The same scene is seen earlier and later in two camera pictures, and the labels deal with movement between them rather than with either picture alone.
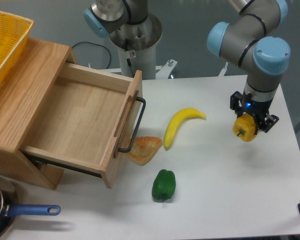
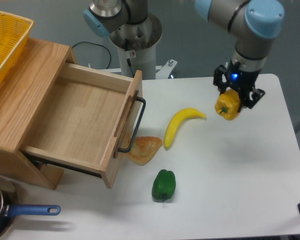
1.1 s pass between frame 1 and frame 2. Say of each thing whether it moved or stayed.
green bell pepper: stayed
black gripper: moved
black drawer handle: stayed
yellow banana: stayed
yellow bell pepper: moved
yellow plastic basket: stayed
